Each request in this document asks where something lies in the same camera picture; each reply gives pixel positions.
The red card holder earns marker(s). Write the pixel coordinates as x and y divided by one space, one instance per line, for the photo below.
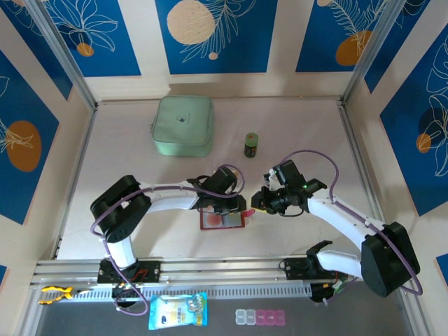
232 221

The white card with red circles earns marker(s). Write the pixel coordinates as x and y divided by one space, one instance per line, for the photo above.
214 221

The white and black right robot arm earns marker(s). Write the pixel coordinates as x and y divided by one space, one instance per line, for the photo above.
388 259

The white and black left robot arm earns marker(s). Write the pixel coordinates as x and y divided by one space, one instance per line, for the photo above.
119 210

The small green-lid jar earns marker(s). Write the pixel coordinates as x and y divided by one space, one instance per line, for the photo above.
251 145

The green zip pouch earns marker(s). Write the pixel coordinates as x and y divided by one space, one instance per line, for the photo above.
183 126

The clear small pill box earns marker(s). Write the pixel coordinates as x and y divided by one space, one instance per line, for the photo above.
240 317
250 317

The pink small pill box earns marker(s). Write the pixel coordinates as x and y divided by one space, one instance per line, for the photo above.
280 317
260 317
270 317

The blue snack packet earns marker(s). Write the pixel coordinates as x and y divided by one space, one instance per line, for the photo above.
176 313

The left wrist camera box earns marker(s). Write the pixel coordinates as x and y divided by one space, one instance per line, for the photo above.
223 180

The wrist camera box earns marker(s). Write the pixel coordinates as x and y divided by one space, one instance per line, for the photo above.
288 173
223 180

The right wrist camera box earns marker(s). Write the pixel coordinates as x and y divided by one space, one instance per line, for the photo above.
288 173

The aluminium rail beam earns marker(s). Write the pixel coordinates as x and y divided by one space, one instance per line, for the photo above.
224 266

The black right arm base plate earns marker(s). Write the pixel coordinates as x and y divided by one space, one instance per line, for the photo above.
294 267

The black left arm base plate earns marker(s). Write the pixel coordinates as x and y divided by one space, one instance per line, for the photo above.
154 271

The aluminium side rail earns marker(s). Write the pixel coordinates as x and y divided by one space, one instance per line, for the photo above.
351 129
80 164

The aluminium corner post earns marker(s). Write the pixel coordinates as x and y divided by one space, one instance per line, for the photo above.
63 56
374 52

